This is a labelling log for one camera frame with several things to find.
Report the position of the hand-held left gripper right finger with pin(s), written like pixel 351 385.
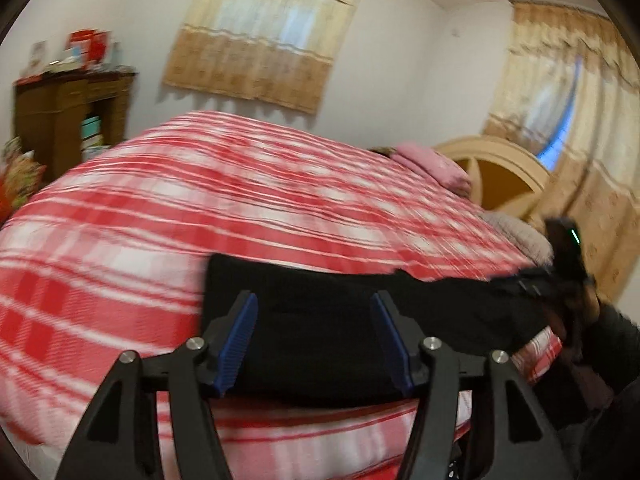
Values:
pixel 392 345

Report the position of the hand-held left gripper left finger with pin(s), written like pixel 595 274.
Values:
pixel 237 345

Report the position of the cream wooden headboard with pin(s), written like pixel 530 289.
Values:
pixel 500 152

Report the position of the brown furry item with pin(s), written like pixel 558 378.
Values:
pixel 381 151

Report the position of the teal box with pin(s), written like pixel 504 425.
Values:
pixel 91 130

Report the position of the red plaid bed sheet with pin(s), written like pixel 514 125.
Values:
pixel 150 220

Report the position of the long beige window curtain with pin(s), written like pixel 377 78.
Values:
pixel 585 160

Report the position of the red box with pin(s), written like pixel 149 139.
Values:
pixel 90 47

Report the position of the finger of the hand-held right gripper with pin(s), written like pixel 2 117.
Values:
pixel 530 282

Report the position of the black pants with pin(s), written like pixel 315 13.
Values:
pixel 310 335

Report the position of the brown wooden cabinet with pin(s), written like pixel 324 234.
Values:
pixel 55 120

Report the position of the short beige window curtain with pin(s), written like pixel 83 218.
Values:
pixel 260 45

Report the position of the colourful printed bag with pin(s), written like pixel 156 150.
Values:
pixel 20 175

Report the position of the pink pillow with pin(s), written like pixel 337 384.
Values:
pixel 435 167

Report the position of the grey fringed pillow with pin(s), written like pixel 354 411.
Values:
pixel 520 235

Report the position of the person's right forearm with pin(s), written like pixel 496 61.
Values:
pixel 617 350

